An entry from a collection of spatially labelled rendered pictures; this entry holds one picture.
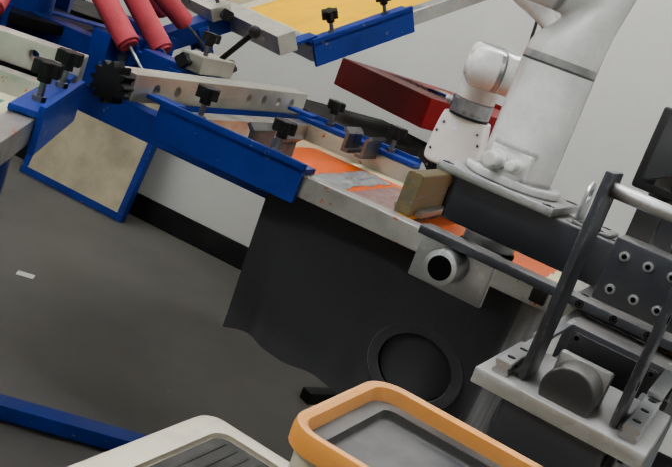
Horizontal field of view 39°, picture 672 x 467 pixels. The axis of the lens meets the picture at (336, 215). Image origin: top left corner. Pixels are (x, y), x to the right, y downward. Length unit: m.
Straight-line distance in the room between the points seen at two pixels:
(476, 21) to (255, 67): 1.00
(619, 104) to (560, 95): 2.55
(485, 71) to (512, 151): 0.46
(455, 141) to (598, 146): 2.03
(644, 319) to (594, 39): 0.34
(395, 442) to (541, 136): 0.59
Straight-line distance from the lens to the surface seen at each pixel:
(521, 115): 1.19
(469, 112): 1.72
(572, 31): 1.19
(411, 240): 1.50
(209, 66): 1.96
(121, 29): 2.03
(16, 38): 1.69
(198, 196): 4.37
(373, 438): 0.69
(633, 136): 3.73
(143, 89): 1.71
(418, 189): 1.60
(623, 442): 0.84
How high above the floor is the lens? 1.28
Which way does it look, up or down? 12 degrees down
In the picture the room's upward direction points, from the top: 20 degrees clockwise
